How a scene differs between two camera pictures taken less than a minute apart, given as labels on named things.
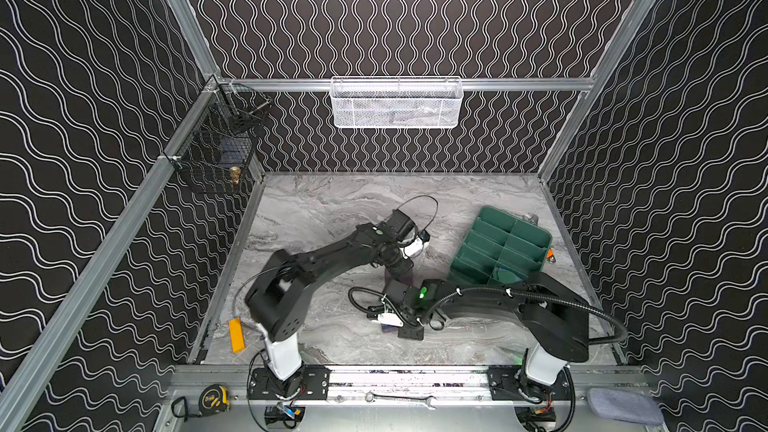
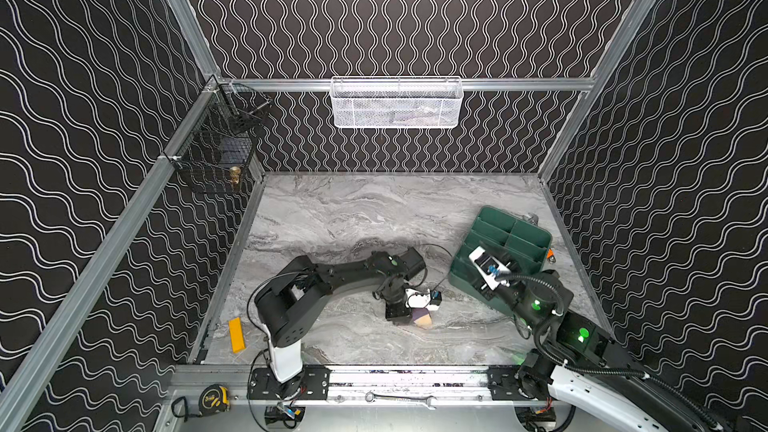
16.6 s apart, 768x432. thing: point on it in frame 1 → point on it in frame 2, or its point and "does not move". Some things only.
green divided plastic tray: x=500 y=247 does not move
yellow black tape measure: x=213 y=399 does not move
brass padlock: x=235 y=173 does not move
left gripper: x=398 y=266 → x=396 y=309
